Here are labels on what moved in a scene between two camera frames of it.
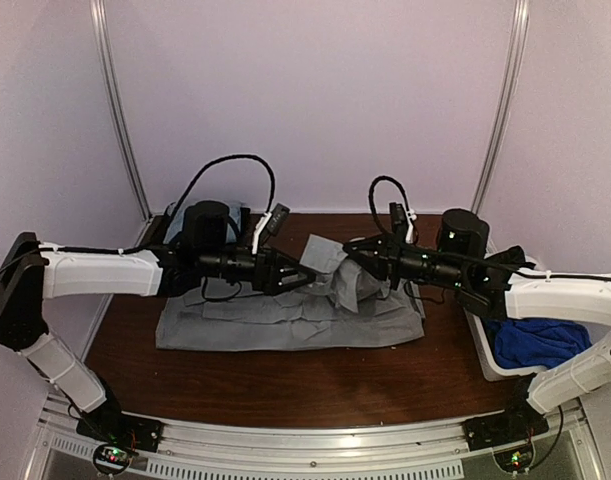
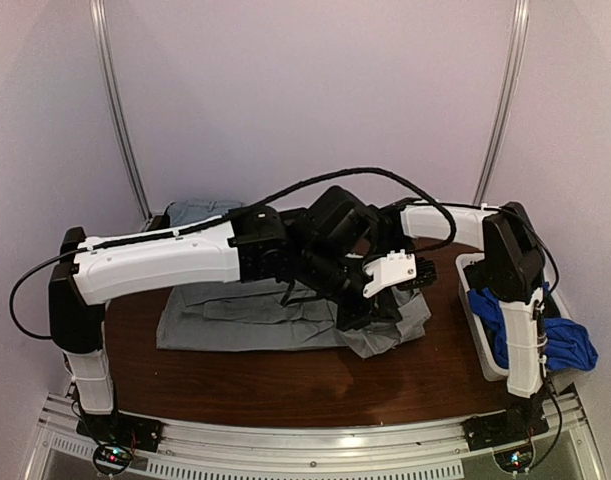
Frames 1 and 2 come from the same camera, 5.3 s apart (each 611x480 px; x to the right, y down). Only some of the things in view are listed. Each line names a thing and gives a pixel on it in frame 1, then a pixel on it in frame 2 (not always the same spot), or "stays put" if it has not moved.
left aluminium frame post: [99, 28] stays put
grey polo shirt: [341, 302] stays put
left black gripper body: [262, 283] -> [376, 312]
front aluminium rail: [437, 449] stays put
